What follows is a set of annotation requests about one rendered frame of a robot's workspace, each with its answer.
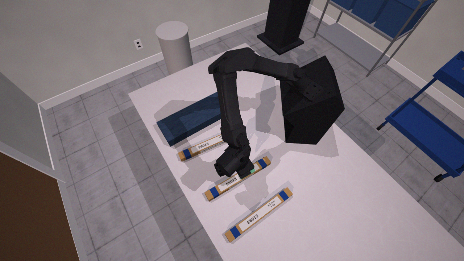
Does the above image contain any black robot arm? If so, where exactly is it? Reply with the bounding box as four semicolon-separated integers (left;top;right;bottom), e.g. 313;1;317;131
208;47;324;177

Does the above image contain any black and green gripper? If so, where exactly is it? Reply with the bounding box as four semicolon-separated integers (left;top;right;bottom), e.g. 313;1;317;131
236;159;255;179

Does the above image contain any tan box with white label and blue band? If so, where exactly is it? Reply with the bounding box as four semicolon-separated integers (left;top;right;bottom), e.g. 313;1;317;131
178;135;225;162

